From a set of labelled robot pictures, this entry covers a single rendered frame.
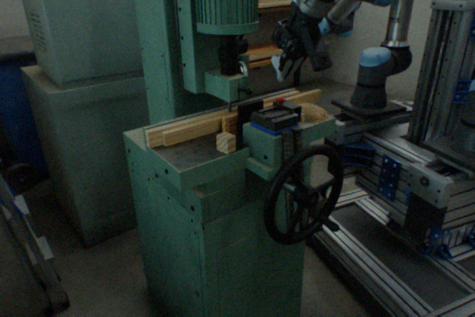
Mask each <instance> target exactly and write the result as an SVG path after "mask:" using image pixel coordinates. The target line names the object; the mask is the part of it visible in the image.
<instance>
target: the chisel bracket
mask: <svg viewBox="0 0 475 317"><path fill-rule="evenodd" d="M205 85H206V92H207V93H209V94H212V95H214V96H216V97H219V98H221V99H223V100H225V101H227V102H234V101H238V100H241V99H245V98H247V97H248V94H246V92H242V91H238V88H245V89H247V88H248V76H246V75H243V74H240V73H236V74H232V75H224V74H221V73H220V69H219V68H216V69H212V70H208V71H205Z"/></svg>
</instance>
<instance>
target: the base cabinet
mask: <svg viewBox="0 0 475 317"><path fill-rule="evenodd" d="M127 160H128V168H129V173H130V178H131V186H132V192H133V196H134V204H135V213H136V218H137V227H138V232H139V237H140V245H141V250H142V258H143V263H144V268H145V276H146V281H147V286H148V288H149V289H150V291H151V292H152V293H153V295H154V297H155V298H156V299H157V301H158V302H159V304H160V306H161V307H162V308H163V309H164V311H165V312H166V314H167V316H168V317H300V311H301V293H302V284H303V275H304V257H305V248H306V240H305V241H302V242H300V243H298V244H293V245H283V244H279V243H277V242H275V241H274V240H272V239H271V238H270V236H269V235H268V233H267V231H266V228H265V226H264V222H263V207H264V203H265V199H266V196H264V197H261V198H259V199H257V200H254V201H252V202H251V203H248V204H246V205H244V206H242V207H240V208H238V209H235V210H233V211H231V212H228V213H226V214H224V215H222V216H220V217H218V218H216V219H214V220H211V221H209V222H208V223H205V224H202V223H201V222H200V221H199V220H198V219H197V218H196V217H195V216H194V215H193V214H192V213H191V212H190V211H189V210H187V209H186V208H185V207H184V206H183V205H182V204H181V203H180V202H179V201H178V200H177V199H176V198H174V197H173V196H172V195H171V194H170V193H169V192H168V191H167V190H166V189H165V188H163V187H162V186H161V185H160V184H159V183H158V182H157V181H156V180H155V179H154V178H153V177H151V176H150V175H149V173H148V172H147V171H146V170H145V169H144V168H143V167H142V166H140V165H139V164H138V163H137V162H136V161H135V160H134V159H133V158H132V157H131V156H129V155H128V154H127ZM284 192H285V191H284V190H283V189H281V191H280V194H279V195H278V199H277V203H276V206H275V224H276V226H277V228H278V230H279V231H280V232H282V233H284V234H286V233H287V232H288V231H287V218H286V199H285V193H284Z"/></svg>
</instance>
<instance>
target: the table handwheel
mask: <svg viewBox="0 0 475 317"><path fill-rule="evenodd" d="M315 155H324V156H326V157H328V158H329V159H330V161H331V163H332V168H333V178H332V179H331V180H328V181H327V182H325V183H323V184H321V185H320V186H316V187H315V188H314V187H312V186H310V185H309V184H307V183H302V182H301V181H300V179H299V178H298V176H297V174H296V172H295V168H296V167H297V166H298V165H299V164H301V163H302V162H304V161H305V160H306V159H308V158H310V157H312V156H315ZM288 176H290V177H291V178H292V181H290V182H286V179H287V178H288ZM343 180H344V167H343V163H342V161H341V158H340V156H339V154H338V152H337V151H336V150H335V149H334V148H332V147H330V146H328V145H325V144H313V145H310V146H307V147H304V148H302V149H301V150H299V151H297V152H295V153H294V154H293V155H292V156H291V157H290V158H289V159H288V160H287V161H286V162H285V163H284V164H283V165H282V166H281V167H280V169H279V170H278V173H277V174H276V175H275V178H274V179H272V180H270V181H271V184H270V187H269V190H268V192H267V194H266V199H265V203H264V207H263V222H264V226H265V228H266V231H267V233H268V235H269V236H270V238H271V239H272V240H274V241H275V242H277V243H279V244H283V245H293V244H298V243H300V242H302V241H305V240H306V239H307V238H308V237H310V236H311V235H313V234H314V233H315V232H316V231H317V230H318V229H319V228H320V227H321V226H322V225H323V223H322V222H320V218H321V217H322V216H323V217H325V218H328V217H329V216H330V214H331V212H332V211H333V209H334V207H335V205H336V203H337V201H338V199H339V196H340V194H341V189H342V186H343ZM330 186H332V188H331V191H330V195H329V196H328V198H327V201H326V203H325V204H324V206H323V208H322V209H321V211H320V212H319V213H318V215H317V216H316V217H315V219H314V220H313V221H312V222H311V223H310V224H308V225H307V226H306V227H304V228H303V229H302V230H301V231H299V232H296V233H294V231H295V229H296V226H297V222H298V220H299V218H300V216H301V213H302V212H303V210H304V208H305V209H310V208H312V207H313V206H314V205H315V204H316V203H317V202H318V199H319V192H321V191H323V190H325V189H326V188H328V187H330ZM281 189H283V190H285V191H286V192H289V193H290V194H291V195H292V199H293V200H294V201H295V202H296V203H297V204H298V206H297V209H296V210H295V214H294V216H293V220H292V223H291V225H290V227H289V229H288V232H287V233H286V234H284V233H282V232H280V231H279V230H278V228H277V226H276V224H275V206H276V203H277V199H278V195H279V194H280V191H281Z"/></svg>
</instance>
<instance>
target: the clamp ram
mask: <svg viewBox="0 0 475 317"><path fill-rule="evenodd" d="M256 110H258V111H260V110H263V100H262V99H259V100H256V101H254V102H248V103H245V104H242V105H238V106H237V123H238V133H239V134H242V133H243V124H246V123H248V122H251V121H252V112H255V111H256Z"/></svg>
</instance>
